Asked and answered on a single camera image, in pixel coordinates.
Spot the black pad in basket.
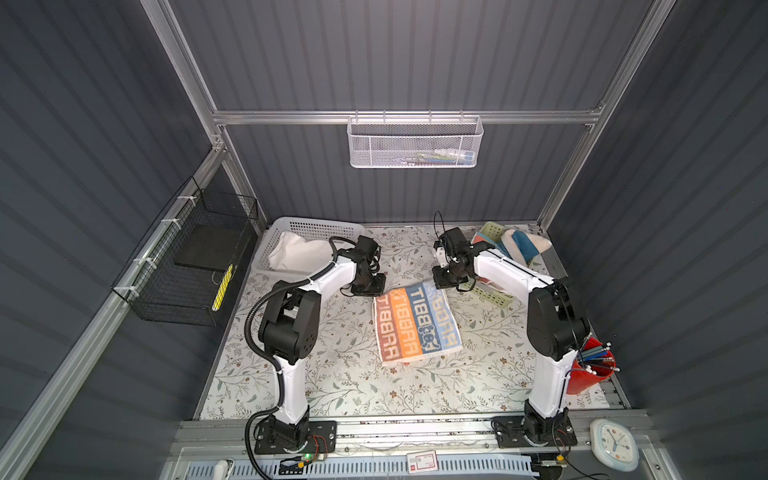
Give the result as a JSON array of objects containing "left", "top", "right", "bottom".
[{"left": 174, "top": 225, "right": 239, "bottom": 272}]

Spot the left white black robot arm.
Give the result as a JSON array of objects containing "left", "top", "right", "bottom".
[{"left": 243, "top": 235, "right": 386, "bottom": 450}]

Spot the white wire wall basket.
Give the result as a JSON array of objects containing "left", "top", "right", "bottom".
[{"left": 346, "top": 115, "right": 484, "bottom": 169}]

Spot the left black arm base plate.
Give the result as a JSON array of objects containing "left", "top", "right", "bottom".
[{"left": 254, "top": 417, "right": 338, "bottom": 455}]

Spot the white wall clock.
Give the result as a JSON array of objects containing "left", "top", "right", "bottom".
[{"left": 590, "top": 419, "right": 639, "bottom": 472}]

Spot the white terry towel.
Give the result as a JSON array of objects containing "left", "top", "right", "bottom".
[{"left": 268, "top": 231, "right": 333, "bottom": 274}]

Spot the blue white towel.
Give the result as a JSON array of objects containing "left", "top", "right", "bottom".
[{"left": 500, "top": 228, "right": 552, "bottom": 266}]

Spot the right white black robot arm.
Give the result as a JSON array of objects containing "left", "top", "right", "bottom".
[{"left": 432, "top": 228, "right": 591, "bottom": 446}]

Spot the white ventilated cable duct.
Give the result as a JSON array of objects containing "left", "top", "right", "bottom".
[{"left": 185, "top": 453, "right": 535, "bottom": 480}]

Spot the orange patterned towel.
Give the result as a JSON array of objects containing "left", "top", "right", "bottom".
[{"left": 373, "top": 281, "right": 463, "bottom": 365}]

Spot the green plastic towel basket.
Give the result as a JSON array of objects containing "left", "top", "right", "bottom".
[{"left": 472, "top": 221, "right": 512, "bottom": 309}]

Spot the black wire wall basket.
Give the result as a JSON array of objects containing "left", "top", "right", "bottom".
[{"left": 113, "top": 181, "right": 259, "bottom": 327}]

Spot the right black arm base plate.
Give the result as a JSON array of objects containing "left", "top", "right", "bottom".
[{"left": 491, "top": 410, "right": 578, "bottom": 448}]

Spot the white plastic laundry basket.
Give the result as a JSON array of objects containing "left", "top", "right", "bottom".
[{"left": 252, "top": 217, "right": 368, "bottom": 279}]

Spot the red white label card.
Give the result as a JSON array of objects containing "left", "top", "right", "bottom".
[{"left": 406, "top": 450, "right": 439, "bottom": 474}]

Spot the red pen cup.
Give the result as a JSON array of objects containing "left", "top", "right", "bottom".
[{"left": 566, "top": 336, "right": 619, "bottom": 395}]

